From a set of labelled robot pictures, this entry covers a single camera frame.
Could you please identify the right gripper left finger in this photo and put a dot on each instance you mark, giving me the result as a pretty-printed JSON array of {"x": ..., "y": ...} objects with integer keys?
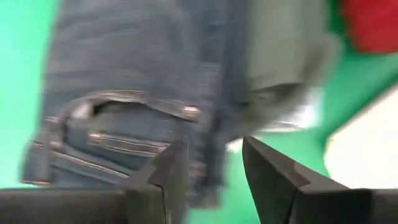
[{"x": 140, "y": 205}]

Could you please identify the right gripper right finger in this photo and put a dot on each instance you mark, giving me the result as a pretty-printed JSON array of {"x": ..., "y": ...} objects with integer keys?
[{"x": 280, "y": 199}]

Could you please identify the dark denim garment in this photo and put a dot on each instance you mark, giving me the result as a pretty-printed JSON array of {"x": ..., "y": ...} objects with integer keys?
[{"x": 124, "y": 62}]

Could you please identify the dark green garment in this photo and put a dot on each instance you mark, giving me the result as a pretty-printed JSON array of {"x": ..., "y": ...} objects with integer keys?
[{"x": 280, "y": 46}]

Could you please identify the red plastic laundry bin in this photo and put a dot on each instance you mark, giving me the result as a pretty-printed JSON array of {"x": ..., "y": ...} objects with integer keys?
[{"x": 373, "y": 25}]

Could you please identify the white tote bag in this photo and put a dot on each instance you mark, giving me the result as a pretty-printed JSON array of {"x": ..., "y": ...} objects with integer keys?
[{"x": 367, "y": 149}]

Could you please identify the green table mat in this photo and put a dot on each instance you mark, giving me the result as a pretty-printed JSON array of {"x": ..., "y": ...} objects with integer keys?
[{"x": 18, "y": 93}]

